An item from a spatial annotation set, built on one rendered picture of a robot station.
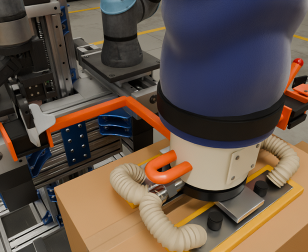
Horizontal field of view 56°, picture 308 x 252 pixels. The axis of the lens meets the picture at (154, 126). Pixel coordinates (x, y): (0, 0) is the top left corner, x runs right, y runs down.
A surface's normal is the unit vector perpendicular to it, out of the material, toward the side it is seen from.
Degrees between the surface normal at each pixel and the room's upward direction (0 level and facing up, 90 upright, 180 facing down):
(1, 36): 90
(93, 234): 1
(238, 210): 1
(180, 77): 75
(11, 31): 89
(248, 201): 1
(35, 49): 90
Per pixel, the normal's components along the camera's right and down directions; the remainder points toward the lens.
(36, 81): 0.58, 0.47
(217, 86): -0.24, 0.46
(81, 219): 0.00, -0.82
